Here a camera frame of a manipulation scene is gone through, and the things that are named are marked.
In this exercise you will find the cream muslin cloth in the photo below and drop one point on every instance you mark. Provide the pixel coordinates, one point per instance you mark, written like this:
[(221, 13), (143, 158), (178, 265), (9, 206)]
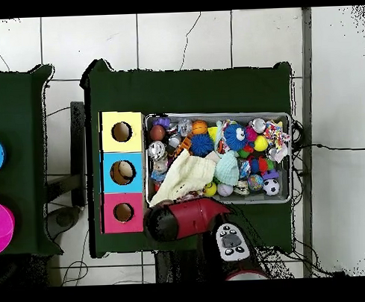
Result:
[(186, 174)]

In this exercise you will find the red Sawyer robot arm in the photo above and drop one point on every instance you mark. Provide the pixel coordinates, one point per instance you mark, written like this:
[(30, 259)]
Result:
[(187, 218)]

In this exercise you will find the wooden box with three holes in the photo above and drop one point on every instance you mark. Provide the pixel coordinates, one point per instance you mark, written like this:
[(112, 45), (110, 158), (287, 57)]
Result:
[(131, 140)]

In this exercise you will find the clear mesh bin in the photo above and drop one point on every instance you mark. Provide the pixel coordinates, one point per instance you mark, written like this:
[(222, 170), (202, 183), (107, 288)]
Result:
[(244, 115)]

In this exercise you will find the orange plastic block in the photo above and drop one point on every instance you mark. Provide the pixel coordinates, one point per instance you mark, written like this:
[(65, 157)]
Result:
[(184, 145)]

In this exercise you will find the blue spiky ball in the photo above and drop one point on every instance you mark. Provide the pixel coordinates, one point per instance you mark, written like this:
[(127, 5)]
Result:
[(201, 145)]

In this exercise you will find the silver drink can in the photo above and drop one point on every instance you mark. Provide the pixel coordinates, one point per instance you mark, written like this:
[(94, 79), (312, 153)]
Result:
[(156, 150)]

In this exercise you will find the orange basketball toy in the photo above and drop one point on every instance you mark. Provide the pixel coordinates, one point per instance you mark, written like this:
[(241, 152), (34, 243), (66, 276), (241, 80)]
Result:
[(199, 127)]

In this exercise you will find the brown football toy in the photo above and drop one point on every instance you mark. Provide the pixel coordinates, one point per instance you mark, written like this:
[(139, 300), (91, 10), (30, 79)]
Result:
[(157, 133)]

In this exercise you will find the blue fuzzy ball with eyes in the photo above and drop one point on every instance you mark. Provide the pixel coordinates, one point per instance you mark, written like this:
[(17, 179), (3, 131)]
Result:
[(235, 137)]

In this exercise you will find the dark green tablecloth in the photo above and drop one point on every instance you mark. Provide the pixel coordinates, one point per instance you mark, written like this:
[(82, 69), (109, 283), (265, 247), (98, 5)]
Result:
[(16, 103), (183, 91)]

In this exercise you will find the globe print ball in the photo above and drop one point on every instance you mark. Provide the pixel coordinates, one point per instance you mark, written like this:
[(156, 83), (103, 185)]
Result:
[(255, 182)]

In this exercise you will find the black and white soccer ball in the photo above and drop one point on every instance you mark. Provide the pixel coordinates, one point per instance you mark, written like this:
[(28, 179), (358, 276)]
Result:
[(271, 187)]

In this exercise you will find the magenta bowl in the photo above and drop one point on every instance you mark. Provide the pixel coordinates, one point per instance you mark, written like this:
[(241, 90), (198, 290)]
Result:
[(3, 226)]

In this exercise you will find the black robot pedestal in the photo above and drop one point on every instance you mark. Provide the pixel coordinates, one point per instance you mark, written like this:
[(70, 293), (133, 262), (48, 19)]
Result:
[(180, 267)]

